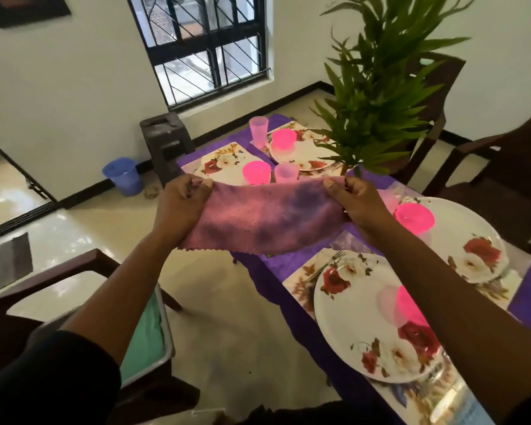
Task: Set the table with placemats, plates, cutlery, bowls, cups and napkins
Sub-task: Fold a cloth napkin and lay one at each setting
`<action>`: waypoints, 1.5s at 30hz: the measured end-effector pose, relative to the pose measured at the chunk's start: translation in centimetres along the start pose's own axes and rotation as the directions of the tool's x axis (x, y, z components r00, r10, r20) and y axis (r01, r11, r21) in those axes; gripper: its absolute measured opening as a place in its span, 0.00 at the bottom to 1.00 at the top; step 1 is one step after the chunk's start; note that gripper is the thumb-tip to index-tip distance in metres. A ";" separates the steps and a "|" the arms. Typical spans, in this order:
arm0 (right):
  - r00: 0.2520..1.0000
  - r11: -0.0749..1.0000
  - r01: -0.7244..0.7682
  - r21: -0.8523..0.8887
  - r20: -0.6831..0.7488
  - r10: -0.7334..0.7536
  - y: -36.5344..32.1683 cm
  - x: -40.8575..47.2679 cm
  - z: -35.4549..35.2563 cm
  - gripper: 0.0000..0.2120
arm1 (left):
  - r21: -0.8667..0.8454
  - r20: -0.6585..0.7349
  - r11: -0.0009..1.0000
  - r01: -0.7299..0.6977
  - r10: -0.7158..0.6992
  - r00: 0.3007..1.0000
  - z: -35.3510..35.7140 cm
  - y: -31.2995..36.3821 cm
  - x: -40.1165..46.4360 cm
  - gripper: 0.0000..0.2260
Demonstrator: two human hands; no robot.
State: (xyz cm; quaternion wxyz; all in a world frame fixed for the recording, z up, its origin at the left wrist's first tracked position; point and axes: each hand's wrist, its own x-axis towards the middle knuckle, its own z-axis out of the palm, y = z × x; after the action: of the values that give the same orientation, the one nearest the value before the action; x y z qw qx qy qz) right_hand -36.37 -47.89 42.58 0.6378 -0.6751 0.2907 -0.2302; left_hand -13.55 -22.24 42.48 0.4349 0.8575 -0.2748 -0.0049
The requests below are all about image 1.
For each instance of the person's left hand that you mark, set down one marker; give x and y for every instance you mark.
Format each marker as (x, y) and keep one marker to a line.
(179, 208)

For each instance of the person's right hand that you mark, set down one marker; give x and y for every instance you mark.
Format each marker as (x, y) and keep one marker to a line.
(363, 208)

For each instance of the light pink plastic cup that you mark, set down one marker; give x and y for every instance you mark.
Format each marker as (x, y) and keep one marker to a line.
(388, 201)
(286, 172)

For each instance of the white rose print plate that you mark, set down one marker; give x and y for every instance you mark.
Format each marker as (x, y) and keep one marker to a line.
(305, 152)
(225, 165)
(354, 318)
(464, 234)

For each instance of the steel fork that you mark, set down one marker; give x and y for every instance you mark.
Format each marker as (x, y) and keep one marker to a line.
(325, 265)

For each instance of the floral print placemat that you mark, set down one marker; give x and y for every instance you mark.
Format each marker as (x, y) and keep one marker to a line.
(500, 287)
(228, 148)
(298, 283)
(292, 124)

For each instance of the pink zigzag edged cloth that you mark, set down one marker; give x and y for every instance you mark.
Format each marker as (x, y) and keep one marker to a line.
(265, 216)

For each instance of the teal zigzag edged cloth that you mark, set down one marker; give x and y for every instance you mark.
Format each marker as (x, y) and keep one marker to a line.
(144, 340)

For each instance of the person's right forearm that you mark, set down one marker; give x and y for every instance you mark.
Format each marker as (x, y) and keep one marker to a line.
(469, 314)

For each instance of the person's black shirt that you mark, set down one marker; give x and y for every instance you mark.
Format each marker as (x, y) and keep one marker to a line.
(44, 380)

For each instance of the blue plastic bucket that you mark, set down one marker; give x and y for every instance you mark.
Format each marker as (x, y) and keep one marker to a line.
(124, 177)

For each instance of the black plastic stool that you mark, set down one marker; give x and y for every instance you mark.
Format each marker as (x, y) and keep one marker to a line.
(166, 137)

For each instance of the green plant in white pot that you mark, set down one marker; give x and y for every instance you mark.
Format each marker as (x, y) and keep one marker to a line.
(380, 106)

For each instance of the brown plastic armchair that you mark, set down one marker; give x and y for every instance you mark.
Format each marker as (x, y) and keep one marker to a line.
(504, 194)
(442, 106)
(9, 340)

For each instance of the purple tablecloth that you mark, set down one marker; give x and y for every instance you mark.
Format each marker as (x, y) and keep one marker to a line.
(292, 323)

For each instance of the grey plastic tub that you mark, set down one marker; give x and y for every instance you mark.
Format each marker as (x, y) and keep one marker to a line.
(170, 349)

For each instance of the black framed glass door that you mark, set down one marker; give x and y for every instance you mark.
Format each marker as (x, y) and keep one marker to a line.
(17, 216)

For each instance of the black barred window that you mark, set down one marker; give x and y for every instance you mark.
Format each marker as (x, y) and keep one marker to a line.
(203, 44)

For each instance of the grey striped doormat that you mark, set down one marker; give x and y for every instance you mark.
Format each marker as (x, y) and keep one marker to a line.
(9, 263)

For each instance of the dark wall mounted panel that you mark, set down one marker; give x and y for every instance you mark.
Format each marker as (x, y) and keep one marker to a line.
(22, 8)

